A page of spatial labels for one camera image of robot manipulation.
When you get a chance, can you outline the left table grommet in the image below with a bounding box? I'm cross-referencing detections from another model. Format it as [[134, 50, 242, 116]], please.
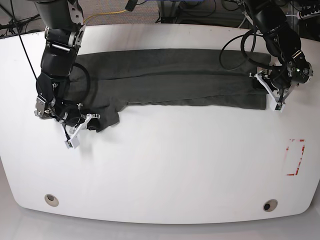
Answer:
[[44, 194, 59, 207]]

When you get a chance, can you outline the yellow cable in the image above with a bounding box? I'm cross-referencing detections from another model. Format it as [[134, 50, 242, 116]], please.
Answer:
[[83, 9, 127, 25]]

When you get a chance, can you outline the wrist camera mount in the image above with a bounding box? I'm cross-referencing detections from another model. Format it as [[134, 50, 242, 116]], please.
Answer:
[[249, 68, 299, 113], [59, 104, 101, 149]]

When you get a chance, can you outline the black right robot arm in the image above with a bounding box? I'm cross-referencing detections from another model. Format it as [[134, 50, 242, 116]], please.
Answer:
[[34, 0, 86, 127]]

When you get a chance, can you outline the right table grommet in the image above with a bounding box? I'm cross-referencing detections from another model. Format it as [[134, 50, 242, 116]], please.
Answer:
[[263, 199, 278, 212]]

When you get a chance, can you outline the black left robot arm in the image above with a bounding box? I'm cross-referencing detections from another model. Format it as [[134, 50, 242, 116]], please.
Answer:
[[240, 0, 313, 89]]

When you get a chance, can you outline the red tape rectangle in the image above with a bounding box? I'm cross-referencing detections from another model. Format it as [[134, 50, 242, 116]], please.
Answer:
[[282, 139, 306, 176]]

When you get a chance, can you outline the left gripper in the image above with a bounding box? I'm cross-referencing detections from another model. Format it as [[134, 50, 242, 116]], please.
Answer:
[[267, 49, 313, 91]]

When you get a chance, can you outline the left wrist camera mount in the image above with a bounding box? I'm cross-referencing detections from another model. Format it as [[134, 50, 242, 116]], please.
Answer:
[[249, 68, 299, 113]]

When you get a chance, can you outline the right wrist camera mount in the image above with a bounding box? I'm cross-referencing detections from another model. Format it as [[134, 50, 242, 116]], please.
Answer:
[[59, 104, 101, 149]]

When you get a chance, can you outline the white power strip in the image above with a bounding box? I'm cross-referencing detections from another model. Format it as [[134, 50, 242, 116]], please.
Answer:
[[297, 3, 320, 20]]

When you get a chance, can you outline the dark grey T-shirt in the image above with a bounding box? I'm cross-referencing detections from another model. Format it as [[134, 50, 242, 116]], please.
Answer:
[[64, 48, 267, 132]]

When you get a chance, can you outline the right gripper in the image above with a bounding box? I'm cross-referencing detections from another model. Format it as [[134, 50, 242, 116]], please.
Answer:
[[34, 95, 86, 127]]

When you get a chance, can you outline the table grommet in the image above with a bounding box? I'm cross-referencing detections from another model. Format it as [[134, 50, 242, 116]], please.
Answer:
[[263, 199, 278, 212], [44, 194, 59, 207]]

